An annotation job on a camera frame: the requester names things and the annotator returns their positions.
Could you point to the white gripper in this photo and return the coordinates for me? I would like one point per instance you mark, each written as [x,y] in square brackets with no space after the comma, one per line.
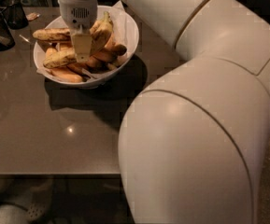
[78,13]

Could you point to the large spotted front banana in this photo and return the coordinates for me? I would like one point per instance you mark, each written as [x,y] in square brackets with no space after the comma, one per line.
[100,33]

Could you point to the large spotted banana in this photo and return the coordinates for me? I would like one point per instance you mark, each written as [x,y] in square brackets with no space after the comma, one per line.
[100,33]
[52,34]

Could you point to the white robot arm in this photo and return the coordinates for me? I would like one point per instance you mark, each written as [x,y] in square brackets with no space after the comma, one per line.
[192,143]

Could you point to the small orange banana centre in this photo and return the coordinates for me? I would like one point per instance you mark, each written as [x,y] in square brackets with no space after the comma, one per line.
[94,63]

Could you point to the small orange banana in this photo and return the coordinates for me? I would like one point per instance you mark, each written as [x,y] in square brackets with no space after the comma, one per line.
[66,75]
[105,56]
[94,63]

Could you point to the large spotted back banana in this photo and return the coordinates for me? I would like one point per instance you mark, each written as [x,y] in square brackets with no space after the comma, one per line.
[52,34]

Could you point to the small orange banana right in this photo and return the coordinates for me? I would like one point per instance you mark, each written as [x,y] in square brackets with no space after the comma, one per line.
[105,56]

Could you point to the small orange banana front left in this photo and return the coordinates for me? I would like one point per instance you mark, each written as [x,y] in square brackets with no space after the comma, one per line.
[66,75]

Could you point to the white paper bowl liner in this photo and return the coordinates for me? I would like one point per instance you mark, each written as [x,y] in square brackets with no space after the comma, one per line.
[78,68]

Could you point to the white bowl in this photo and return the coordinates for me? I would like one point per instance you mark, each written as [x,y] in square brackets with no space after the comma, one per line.
[125,31]

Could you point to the small wrapper on table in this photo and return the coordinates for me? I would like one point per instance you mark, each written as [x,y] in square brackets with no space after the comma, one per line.
[32,16]

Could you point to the black mesh pen cup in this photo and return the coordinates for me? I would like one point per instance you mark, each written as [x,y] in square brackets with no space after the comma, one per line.
[14,14]

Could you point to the white perforated clog shoe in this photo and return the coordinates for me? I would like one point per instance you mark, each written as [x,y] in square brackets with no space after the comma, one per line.
[41,200]

